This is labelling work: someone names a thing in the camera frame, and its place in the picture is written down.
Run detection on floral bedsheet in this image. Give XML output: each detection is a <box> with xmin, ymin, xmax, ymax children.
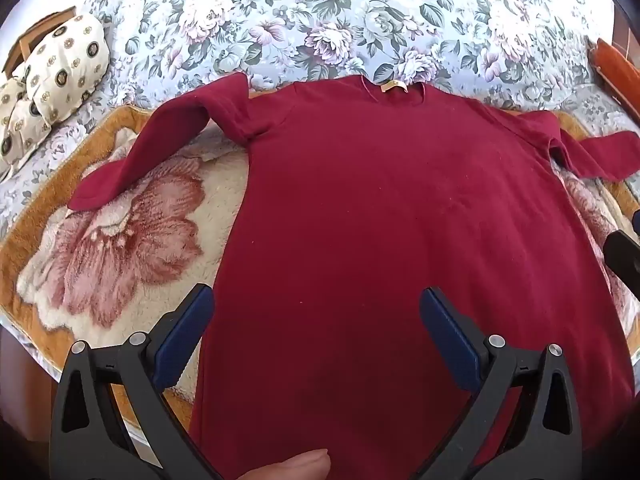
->
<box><xmin>0</xmin><ymin>0</ymin><xmax>640</xmax><ymax>241</ymax></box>

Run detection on wooden chair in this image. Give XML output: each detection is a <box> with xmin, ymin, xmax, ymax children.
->
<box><xmin>2</xmin><ymin>6</ymin><xmax>77</xmax><ymax>76</ymax></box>

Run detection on cream medallion-print pillow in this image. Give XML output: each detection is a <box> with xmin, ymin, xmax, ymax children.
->
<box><xmin>0</xmin><ymin>12</ymin><xmax>111</xmax><ymax>178</ymax></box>

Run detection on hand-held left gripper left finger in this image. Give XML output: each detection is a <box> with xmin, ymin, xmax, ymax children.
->
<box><xmin>48</xmin><ymin>282</ymin><xmax>223</xmax><ymax>480</ymax></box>

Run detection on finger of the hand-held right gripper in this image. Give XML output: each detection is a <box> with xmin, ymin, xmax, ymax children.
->
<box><xmin>602</xmin><ymin>209</ymin><xmax>640</xmax><ymax>306</ymax></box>

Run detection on plush flower-pattern blanket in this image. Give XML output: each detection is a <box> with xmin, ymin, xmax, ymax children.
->
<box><xmin>0</xmin><ymin>105</ymin><xmax>640</xmax><ymax>441</ymax></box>

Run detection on dark red long-sleeve shirt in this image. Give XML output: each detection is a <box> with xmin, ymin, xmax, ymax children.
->
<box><xmin>67</xmin><ymin>72</ymin><xmax>640</xmax><ymax>480</ymax></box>

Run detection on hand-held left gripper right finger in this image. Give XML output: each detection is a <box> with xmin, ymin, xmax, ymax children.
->
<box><xmin>410</xmin><ymin>287</ymin><xmax>583</xmax><ymax>480</ymax></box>

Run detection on orange-brown wooden furniture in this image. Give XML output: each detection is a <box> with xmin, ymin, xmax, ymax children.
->
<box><xmin>589</xmin><ymin>37</ymin><xmax>640</xmax><ymax>111</ymax></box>

